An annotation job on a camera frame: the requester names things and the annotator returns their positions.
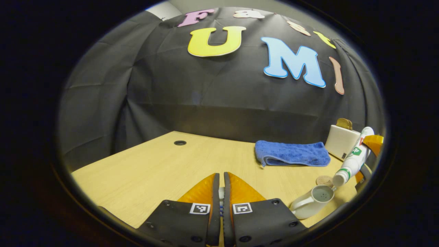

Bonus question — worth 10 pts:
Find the white water bottle green label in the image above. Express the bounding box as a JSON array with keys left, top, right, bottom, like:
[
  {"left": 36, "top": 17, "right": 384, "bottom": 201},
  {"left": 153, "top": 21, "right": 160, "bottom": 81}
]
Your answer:
[{"left": 332, "top": 127, "right": 375, "bottom": 187}]

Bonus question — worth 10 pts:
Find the white toaster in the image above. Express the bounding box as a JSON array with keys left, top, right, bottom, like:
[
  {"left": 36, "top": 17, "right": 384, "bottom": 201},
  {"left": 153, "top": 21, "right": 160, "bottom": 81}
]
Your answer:
[{"left": 325, "top": 125, "right": 361, "bottom": 161}]

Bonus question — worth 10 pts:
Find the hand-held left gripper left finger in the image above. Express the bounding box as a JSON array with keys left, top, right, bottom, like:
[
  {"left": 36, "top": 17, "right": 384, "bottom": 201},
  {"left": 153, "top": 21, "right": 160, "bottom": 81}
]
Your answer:
[{"left": 137, "top": 173, "right": 221, "bottom": 247}]

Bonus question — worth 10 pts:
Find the blue towel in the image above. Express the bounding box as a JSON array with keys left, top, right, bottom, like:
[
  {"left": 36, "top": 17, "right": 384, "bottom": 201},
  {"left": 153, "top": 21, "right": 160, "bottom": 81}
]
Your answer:
[{"left": 254, "top": 140, "right": 331, "bottom": 168}]

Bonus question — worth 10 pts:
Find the white ceramic teacup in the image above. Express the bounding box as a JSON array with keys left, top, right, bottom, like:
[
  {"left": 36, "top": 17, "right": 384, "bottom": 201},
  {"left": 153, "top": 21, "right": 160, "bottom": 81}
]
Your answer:
[{"left": 290, "top": 185, "right": 338, "bottom": 220}]

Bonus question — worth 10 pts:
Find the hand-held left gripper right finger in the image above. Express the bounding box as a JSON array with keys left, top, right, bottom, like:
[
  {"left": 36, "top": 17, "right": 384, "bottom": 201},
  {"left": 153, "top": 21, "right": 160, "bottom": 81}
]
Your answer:
[{"left": 223, "top": 172, "right": 308, "bottom": 247}]

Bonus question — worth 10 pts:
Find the black backdrop cloth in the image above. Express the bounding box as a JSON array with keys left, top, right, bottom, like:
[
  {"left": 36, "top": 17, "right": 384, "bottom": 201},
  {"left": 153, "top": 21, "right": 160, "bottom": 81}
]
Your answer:
[{"left": 58, "top": 7, "right": 384, "bottom": 172}]

